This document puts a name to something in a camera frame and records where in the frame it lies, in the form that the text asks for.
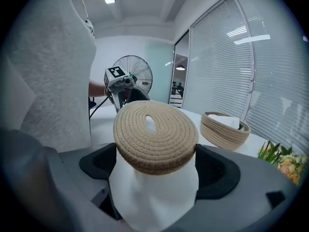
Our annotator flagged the person's grey sweatshirt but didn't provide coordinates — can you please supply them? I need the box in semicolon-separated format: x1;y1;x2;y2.
0;0;97;153

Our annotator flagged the yellow artificial flower bouquet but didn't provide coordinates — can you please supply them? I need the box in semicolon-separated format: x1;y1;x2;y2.
277;146;309;186

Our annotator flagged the woven rope basket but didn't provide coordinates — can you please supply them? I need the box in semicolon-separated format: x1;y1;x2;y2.
200;111;251;151

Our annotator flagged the small green potted plant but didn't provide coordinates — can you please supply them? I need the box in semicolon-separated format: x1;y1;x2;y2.
257;140;282;164

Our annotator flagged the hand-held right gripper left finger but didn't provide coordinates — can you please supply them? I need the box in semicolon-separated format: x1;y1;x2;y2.
2;129;128;232

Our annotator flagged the black standing fan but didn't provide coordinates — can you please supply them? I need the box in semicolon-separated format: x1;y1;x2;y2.
112;55;153;103

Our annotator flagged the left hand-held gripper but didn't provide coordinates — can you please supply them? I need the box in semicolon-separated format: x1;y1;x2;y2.
103;66;136;113

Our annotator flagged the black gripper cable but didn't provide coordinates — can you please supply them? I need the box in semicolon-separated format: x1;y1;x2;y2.
89;97;108;121

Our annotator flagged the person's left forearm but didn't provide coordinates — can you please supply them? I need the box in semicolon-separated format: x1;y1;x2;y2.
88;80;107;98

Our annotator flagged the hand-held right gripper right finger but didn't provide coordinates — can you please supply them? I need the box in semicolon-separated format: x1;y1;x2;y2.
169;144;300;232

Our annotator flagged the round beige woven mat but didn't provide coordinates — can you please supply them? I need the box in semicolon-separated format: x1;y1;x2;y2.
112;101;200;176

